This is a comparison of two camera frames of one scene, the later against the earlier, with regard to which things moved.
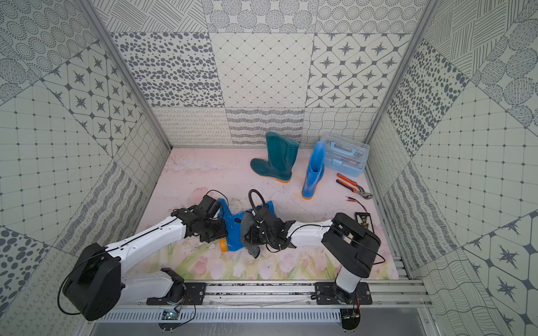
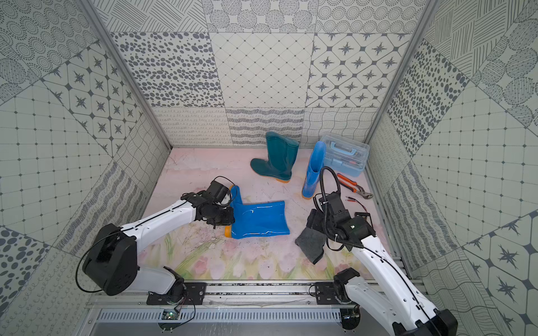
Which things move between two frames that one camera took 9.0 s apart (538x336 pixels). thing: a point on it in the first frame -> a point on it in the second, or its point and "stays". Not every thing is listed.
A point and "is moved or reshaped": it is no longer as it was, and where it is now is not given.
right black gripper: x=252 y=237 -> x=314 y=219
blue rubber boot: x=315 y=169 stays
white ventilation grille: x=216 y=316 stays
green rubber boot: x=281 y=151 stays
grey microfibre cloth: x=248 y=220 is moved or reshaped
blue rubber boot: x=235 y=239 is moved or reshaped
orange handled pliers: x=359 y=189 stays
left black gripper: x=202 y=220 -> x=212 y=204
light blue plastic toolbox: x=345 y=156 stays
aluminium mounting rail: x=207 y=294 stays
